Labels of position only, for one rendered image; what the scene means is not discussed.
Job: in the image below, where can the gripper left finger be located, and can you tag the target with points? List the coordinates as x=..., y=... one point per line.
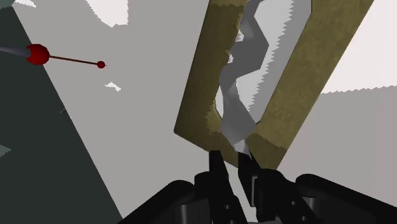
x=217, y=192

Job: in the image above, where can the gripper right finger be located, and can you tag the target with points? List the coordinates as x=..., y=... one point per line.
x=273, y=198

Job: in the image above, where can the olive brown frame grey zigzag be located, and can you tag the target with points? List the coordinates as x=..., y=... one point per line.
x=297, y=93

